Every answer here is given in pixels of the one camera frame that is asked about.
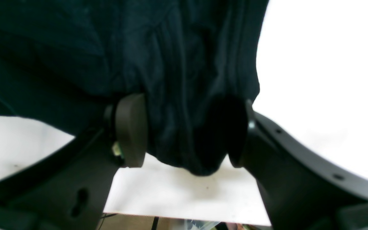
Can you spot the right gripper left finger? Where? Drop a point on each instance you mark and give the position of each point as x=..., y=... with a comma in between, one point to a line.
x=68, y=190

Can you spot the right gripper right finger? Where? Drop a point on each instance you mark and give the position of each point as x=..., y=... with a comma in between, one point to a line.
x=300, y=189

